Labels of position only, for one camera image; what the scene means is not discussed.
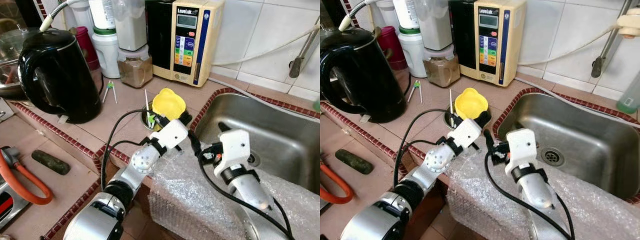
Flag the maroon plastic cup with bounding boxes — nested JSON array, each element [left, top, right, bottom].
[[72, 26, 101, 72], [376, 26, 407, 71]]

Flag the white bottle green band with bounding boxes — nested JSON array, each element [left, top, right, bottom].
[[89, 0, 121, 80], [392, 0, 427, 79]]

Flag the clear bubble wrap sheet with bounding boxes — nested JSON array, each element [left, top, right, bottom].
[[442, 145, 640, 240], [147, 145, 321, 240]]

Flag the white flexible spout hose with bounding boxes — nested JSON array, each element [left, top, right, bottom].
[[39, 0, 93, 33], [338, 0, 396, 32]]

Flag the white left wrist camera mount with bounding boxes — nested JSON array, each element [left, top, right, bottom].
[[155, 119, 190, 150], [452, 118, 485, 150]]

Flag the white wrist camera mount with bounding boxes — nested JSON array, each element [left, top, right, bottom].
[[155, 119, 190, 150], [452, 118, 485, 150], [213, 129, 251, 178], [504, 128, 538, 176]]

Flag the clear jar brown powder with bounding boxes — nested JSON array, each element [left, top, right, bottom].
[[422, 44, 461, 88], [117, 44, 154, 89]]

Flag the yellow plastic cup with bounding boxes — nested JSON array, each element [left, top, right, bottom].
[[151, 88, 187, 122], [454, 87, 489, 121]]

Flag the black electric kettle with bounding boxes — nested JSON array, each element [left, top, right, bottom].
[[320, 27, 407, 124], [17, 28, 103, 125]]

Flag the grey drain hose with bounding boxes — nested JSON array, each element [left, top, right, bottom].
[[514, 76, 640, 121], [207, 76, 321, 121]]

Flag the dark oblong block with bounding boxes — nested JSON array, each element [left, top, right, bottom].
[[31, 149, 72, 176], [335, 148, 375, 175]]

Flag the small steel bowl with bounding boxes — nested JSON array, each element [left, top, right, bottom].
[[141, 107, 163, 132], [444, 107, 463, 128]]

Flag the steel tap cream head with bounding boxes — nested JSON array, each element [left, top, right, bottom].
[[591, 0, 640, 78], [289, 20, 321, 79]]

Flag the orange gas hose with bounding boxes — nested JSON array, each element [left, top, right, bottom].
[[0, 146, 54, 206], [320, 162, 355, 205]]

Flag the cream water ionizer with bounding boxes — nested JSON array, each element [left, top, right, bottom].
[[145, 0, 225, 88], [448, 0, 527, 87]]

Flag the small white green tongs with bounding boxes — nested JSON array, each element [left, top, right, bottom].
[[407, 80, 424, 104], [102, 81, 119, 105]]

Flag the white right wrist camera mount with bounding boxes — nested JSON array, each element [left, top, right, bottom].
[[213, 129, 251, 178], [504, 128, 538, 176]]

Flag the white translucent filter canister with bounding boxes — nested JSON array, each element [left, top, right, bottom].
[[112, 0, 150, 52], [417, 0, 453, 52]]

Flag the steel red gas stove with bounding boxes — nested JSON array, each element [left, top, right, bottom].
[[0, 180, 31, 233]]

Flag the steel sink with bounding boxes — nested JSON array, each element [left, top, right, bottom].
[[492, 87, 640, 203], [192, 89, 321, 196]]

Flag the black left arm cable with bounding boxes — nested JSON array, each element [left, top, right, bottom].
[[393, 108, 458, 188], [100, 109, 163, 193]]

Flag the thin white water hose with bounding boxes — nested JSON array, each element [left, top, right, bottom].
[[212, 25, 321, 67], [517, 27, 621, 67]]

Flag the steel stockpot with lid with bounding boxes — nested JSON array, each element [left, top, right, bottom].
[[0, 19, 38, 98]]

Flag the clear soap bottle blue cap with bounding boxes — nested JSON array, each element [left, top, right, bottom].
[[616, 70, 640, 115]]

